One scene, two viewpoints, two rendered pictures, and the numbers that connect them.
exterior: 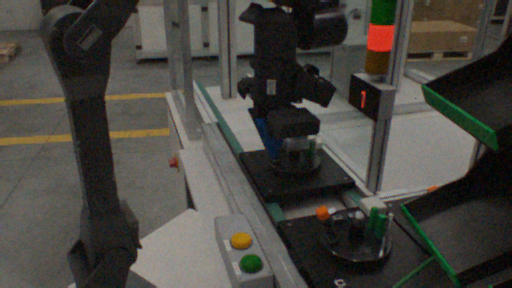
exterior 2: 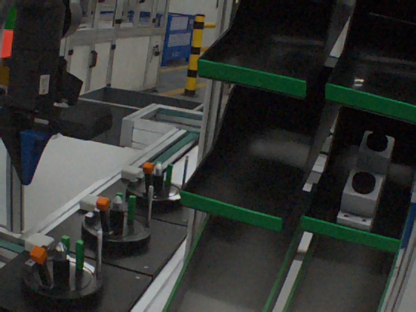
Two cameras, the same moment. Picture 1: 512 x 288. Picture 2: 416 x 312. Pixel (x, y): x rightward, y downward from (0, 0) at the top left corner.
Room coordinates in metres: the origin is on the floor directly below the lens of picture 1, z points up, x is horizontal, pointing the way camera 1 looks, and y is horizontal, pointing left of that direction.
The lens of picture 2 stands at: (0.12, 0.37, 1.45)
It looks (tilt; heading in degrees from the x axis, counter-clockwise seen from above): 16 degrees down; 299
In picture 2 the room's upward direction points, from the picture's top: 8 degrees clockwise
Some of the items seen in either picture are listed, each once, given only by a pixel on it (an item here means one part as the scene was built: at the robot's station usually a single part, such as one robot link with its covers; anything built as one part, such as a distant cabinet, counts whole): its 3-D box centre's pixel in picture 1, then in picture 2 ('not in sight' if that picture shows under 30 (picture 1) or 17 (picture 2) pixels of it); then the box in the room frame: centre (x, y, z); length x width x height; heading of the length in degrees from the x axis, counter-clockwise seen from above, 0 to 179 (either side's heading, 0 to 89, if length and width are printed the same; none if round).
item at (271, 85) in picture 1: (274, 84); (31, 85); (0.57, -0.03, 1.33); 0.19 x 0.06 x 0.08; 17
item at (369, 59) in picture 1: (377, 60); (12, 70); (0.89, -0.26, 1.28); 0.05 x 0.05 x 0.05
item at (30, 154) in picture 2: (277, 142); (39, 158); (0.55, -0.03, 1.25); 0.06 x 0.04 x 0.07; 107
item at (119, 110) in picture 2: not in sight; (137, 121); (1.86, -1.98, 0.73); 0.62 x 0.42 x 0.23; 17
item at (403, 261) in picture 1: (357, 227); (61, 264); (0.67, -0.20, 1.01); 0.24 x 0.24 x 0.13; 17
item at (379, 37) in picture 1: (380, 36); (15, 43); (0.89, -0.26, 1.33); 0.05 x 0.05 x 0.05
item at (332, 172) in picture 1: (293, 168); not in sight; (1.00, -0.10, 0.96); 0.24 x 0.24 x 0.02; 17
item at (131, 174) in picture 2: not in sight; (157, 179); (0.81, -0.67, 1.01); 0.24 x 0.24 x 0.13; 17
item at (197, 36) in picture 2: not in sight; (235, 49); (4.40, -7.79, 0.58); 3.40 x 0.20 x 1.15; 98
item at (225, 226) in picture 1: (241, 253); not in sight; (0.69, 0.03, 0.93); 0.21 x 0.07 x 0.06; 17
